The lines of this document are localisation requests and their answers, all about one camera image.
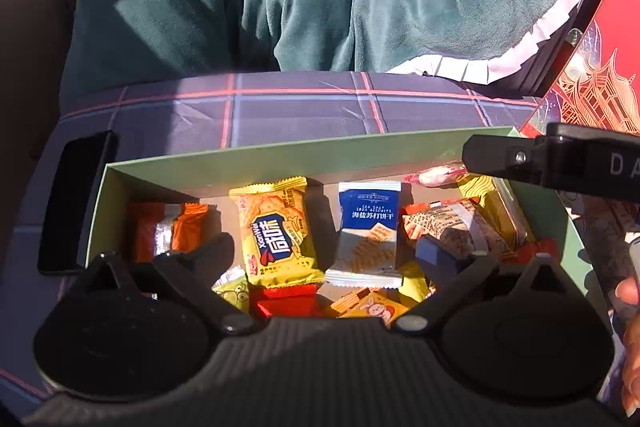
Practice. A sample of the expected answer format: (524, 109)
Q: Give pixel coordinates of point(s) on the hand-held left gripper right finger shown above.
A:
(440, 257)

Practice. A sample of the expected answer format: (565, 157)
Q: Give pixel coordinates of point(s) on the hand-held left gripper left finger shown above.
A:
(200, 267)

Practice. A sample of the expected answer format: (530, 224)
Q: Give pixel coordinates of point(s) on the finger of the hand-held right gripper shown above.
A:
(500, 157)

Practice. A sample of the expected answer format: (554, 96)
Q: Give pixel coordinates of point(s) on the orange fries snack bag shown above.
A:
(450, 222)

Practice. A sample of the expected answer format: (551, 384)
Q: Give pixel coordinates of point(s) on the small yellow snack packet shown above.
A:
(415, 284)

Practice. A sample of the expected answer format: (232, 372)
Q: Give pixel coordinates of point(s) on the small green and yellow packet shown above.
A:
(234, 292)

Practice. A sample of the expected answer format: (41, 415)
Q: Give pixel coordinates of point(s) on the long yellow snack packet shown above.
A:
(495, 207)

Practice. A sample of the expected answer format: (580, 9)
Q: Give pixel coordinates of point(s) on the red and white cartoon packet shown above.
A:
(440, 174)

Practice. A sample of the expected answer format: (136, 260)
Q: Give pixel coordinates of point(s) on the blue and white cracker packet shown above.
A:
(367, 232)

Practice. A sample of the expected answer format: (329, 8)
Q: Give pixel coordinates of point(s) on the orange rabbit print packet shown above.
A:
(372, 307)

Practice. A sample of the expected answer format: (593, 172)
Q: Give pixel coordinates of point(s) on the red packet with white characters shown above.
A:
(285, 304)

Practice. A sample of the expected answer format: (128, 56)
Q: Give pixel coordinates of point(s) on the pale green cardboard box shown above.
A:
(300, 157)

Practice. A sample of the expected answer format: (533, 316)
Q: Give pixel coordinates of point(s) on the person's right hand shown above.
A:
(632, 357)

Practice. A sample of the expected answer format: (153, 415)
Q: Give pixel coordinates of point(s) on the orange and brown snack packet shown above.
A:
(192, 227)

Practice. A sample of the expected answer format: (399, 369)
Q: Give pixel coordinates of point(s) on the red gift box lid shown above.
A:
(600, 82)

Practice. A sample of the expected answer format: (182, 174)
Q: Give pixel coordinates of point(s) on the yellow cracker packet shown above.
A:
(277, 237)

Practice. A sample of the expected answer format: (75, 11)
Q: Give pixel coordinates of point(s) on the black smartphone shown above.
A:
(75, 202)

